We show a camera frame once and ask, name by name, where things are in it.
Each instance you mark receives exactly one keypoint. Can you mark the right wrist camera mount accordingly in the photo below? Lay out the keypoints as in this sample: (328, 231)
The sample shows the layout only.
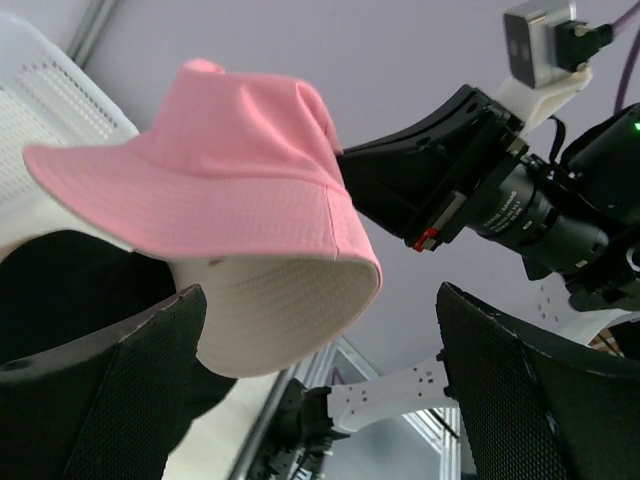
(549, 54)

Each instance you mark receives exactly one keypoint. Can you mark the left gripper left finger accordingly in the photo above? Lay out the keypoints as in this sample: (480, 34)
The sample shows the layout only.
(103, 406)

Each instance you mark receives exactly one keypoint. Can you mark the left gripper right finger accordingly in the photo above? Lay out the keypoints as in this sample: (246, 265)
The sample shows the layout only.
(534, 404)

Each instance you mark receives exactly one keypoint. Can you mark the white plastic basket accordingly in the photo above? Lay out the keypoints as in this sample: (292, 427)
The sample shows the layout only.
(45, 99)

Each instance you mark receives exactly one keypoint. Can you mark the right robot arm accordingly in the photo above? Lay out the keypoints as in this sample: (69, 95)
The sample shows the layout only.
(598, 168)

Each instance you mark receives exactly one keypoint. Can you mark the left corner aluminium post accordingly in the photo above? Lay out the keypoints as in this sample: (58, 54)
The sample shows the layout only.
(91, 28)

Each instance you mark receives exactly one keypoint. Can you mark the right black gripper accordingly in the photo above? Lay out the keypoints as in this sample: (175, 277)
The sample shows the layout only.
(466, 166)

